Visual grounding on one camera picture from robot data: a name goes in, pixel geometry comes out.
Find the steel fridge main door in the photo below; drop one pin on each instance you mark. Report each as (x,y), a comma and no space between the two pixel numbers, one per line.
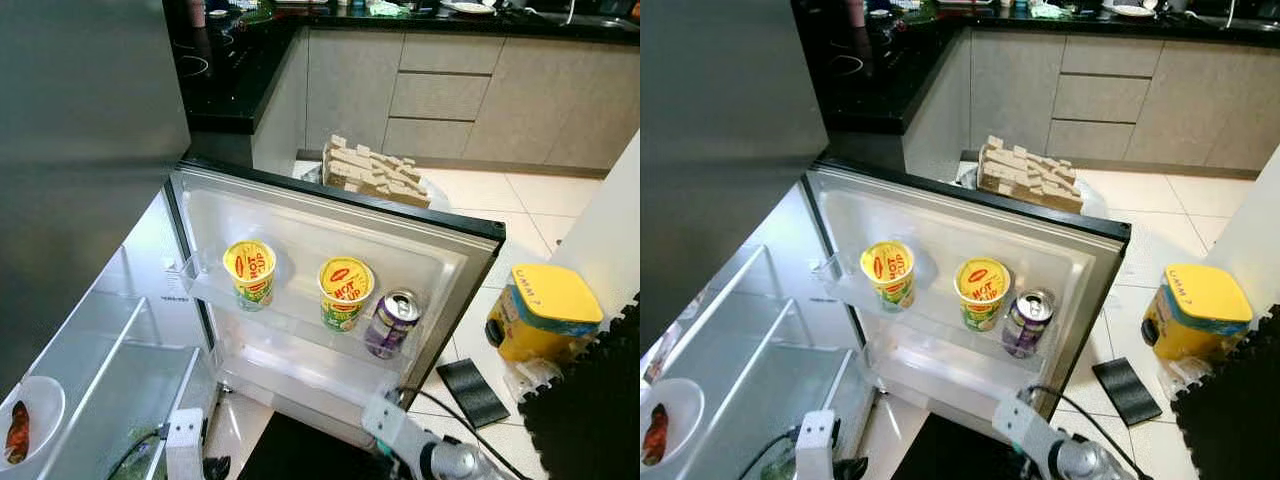
(330,225)
(960,225)

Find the steel fridge freezer door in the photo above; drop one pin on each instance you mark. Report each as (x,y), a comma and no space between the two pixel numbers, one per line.
(90,150)
(730,150)

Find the black floor mat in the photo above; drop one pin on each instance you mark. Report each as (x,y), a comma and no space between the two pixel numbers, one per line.
(950,455)
(300,455)

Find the white plate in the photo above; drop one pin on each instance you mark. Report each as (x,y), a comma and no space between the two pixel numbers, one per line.
(688,405)
(1130,10)
(468,7)
(45,400)

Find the brown orange cooked food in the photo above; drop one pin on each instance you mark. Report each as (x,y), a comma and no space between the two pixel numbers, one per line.
(17,432)
(655,435)

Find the yellow green cup noodle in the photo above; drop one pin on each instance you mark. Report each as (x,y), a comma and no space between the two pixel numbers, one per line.
(983,292)
(346,290)
(888,272)
(250,270)

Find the purple drink can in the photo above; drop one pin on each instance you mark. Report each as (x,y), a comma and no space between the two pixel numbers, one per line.
(392,325)
(1028,323)

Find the black foam puzzle mat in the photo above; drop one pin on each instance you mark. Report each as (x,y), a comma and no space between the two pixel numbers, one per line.
(590,410)
(1235,410)

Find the black ribbed pad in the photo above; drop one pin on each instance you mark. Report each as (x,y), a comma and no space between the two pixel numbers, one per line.
(473,392)
(1127,392)

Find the small clear plastic bag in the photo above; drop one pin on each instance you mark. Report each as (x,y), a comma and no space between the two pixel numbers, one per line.
(530,378)
(1185,375)

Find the beige cardboard packing insert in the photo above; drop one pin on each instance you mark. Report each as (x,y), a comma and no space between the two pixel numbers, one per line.
(375,175)
(1030,178)

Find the yellow tub with lid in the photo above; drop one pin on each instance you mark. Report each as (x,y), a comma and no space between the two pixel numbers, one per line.
(545,310)
(1195,310)

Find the black top kitchen counter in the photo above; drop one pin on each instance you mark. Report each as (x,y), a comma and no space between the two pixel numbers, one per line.
(450,90)
(1100,90)

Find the pink cup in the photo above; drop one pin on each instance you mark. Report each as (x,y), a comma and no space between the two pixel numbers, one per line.
(855,12)
(197,12)

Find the teal cloth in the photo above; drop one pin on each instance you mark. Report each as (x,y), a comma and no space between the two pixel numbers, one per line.
(385,9)
(1045,11)

